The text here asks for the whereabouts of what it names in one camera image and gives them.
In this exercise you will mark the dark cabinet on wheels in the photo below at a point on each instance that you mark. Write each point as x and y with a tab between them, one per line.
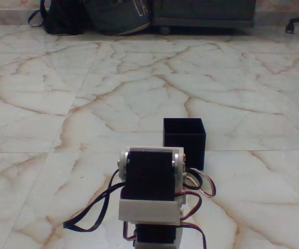
204	13

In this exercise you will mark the grey fabric bag with print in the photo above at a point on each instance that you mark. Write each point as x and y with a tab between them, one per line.
118	18

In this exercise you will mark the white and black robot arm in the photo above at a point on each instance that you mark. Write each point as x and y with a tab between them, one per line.
149	179

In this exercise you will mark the black box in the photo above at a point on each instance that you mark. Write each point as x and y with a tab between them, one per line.
193	145

